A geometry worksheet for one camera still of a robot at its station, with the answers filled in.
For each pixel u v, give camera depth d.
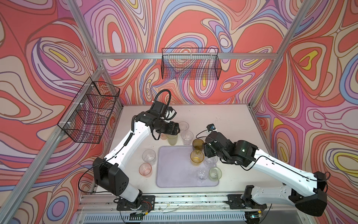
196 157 0.88
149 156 0.89
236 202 0.73
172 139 0.93
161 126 0.64
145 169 0.84
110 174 0.40
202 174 0.82
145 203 0.73
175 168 0.86
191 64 0.96
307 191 0.39
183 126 1.02
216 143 0.49
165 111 0.61
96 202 0.75
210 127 0.62
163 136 0.92
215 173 0.82
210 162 0.86
